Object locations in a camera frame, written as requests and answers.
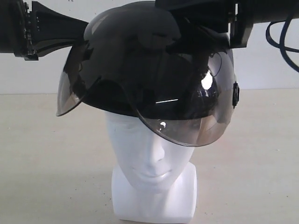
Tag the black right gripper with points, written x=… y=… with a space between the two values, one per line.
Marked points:
x=219 y=12

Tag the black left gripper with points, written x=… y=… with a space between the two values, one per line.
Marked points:
x=47 y=29

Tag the black helmet with visor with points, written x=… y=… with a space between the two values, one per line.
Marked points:
x=175 y=76

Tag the white mannequin head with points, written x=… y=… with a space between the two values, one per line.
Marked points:
x=153 y=181

